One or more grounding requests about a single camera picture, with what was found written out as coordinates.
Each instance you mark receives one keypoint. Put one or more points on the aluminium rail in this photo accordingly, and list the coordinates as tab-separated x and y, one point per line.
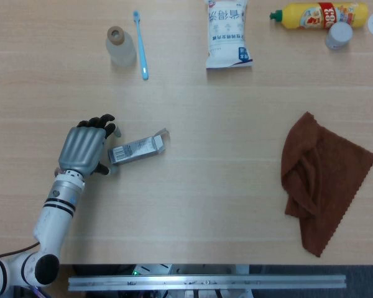
205	282

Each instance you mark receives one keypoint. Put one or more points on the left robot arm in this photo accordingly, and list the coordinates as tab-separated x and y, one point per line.
54	217

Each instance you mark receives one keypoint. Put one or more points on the frosted glass bottle wooden cap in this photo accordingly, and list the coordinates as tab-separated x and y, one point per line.
121	49

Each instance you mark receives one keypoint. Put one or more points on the grey ink box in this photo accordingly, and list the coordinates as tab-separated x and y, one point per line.
133	150

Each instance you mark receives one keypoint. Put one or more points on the small white jar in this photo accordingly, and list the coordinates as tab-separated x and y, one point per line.
338	34

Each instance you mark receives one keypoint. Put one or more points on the blue toothbrush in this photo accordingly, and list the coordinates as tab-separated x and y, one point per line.
140	43

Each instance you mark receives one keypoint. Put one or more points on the yellow detergent bottle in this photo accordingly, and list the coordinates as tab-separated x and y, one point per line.
298	15

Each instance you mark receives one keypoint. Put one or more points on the brown cloth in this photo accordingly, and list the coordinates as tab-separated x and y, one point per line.
326	174

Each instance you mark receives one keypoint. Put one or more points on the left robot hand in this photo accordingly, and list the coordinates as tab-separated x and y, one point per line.
81	146

